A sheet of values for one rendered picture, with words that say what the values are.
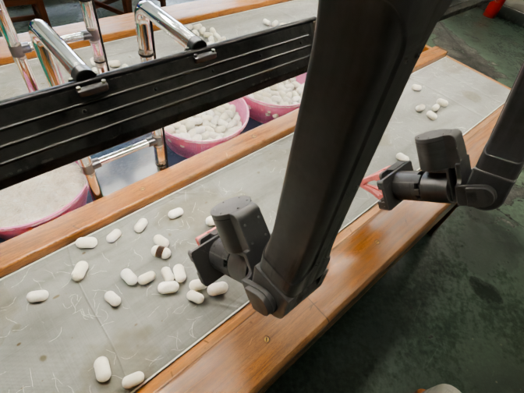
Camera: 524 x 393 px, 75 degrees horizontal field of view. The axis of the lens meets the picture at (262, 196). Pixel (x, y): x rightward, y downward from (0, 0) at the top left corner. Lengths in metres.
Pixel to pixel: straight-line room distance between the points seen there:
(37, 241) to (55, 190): 0.16
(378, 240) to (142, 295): 0.48
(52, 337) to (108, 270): 0.13
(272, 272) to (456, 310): 1.46
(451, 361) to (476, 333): 0.20
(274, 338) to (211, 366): 0.11
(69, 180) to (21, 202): 0.10
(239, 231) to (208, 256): 0.13
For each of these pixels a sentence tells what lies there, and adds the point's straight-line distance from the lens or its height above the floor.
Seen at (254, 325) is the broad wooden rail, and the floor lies 0.76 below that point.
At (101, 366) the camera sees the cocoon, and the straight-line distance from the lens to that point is 0.62.
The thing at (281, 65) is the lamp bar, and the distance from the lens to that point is 0.57.
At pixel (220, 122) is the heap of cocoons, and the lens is 0.97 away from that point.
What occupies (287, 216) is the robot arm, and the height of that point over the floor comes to 1.09.
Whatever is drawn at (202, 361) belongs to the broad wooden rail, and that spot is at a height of 0.76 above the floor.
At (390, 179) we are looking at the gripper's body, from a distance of 0.70.
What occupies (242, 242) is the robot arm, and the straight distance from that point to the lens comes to 0.44.
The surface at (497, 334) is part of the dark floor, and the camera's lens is 1.84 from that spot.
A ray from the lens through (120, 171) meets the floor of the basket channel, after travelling 0.94.
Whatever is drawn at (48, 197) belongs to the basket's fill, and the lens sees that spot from 0.85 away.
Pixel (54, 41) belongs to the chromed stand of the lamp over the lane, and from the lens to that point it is 0.50.
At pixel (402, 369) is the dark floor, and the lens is 1.55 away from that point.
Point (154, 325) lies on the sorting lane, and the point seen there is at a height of 0.74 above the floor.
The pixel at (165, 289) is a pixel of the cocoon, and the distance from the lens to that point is 0.65.
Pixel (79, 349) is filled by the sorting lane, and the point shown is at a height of 0.74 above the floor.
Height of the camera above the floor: 1.34
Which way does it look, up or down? 49 degrees down
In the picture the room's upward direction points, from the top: 11 degrees clockwise
